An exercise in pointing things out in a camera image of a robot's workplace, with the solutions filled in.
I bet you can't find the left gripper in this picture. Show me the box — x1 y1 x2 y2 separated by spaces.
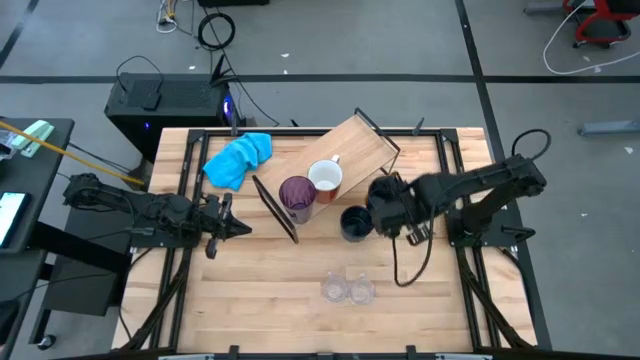
198 192 253 260

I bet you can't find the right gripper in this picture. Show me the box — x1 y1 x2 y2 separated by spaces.
368 174 419 239

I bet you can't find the black mug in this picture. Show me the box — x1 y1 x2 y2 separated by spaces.
339 204 376 244

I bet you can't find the orange-red mug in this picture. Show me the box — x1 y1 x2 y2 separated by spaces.
306 153 345 206

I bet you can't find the purple faceted plastic tumbler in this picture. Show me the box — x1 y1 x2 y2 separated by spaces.
278 175 318 226

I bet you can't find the blue cloth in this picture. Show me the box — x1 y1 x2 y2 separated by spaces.
201 131 274 193

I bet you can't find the clear plastic footed cup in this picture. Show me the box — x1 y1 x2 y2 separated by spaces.
320 272 351 304
348 272 377 307

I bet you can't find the black computer tower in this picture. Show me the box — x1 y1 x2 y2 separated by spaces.
103 72 235 162

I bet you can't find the black antenna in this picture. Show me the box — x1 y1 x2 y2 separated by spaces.
211 53 227 85

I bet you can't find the yellow rod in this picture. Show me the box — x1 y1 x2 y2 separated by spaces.
0 119 147 187

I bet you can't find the black side desk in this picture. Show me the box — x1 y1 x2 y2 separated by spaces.
0 116 129 351

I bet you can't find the light green stapler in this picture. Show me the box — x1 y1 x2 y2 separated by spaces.
10 119 56 159

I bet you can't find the smartphone with lit screen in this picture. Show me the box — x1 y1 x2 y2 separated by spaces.
0 191 32 250

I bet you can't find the grey metal foot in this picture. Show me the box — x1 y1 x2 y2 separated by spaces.
578 118 640 138

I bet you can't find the red chair base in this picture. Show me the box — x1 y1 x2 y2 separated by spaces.
561 0 640 50

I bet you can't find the wooden shelf, black metal frame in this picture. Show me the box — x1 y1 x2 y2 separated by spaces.
251 107 403 246

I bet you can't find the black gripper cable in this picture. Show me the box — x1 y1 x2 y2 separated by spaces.
391 214 437 289

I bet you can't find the black table frame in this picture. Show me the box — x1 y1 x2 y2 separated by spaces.
119 127 540 354

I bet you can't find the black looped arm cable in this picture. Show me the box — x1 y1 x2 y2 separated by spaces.
510 128 553 159

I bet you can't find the coiled black cable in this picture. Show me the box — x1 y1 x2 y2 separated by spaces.
196 11 237 52

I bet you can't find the white cable bundle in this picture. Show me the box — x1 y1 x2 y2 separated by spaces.
155 0 180 35

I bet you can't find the long white cable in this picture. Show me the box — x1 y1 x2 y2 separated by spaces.
542 0 640 77

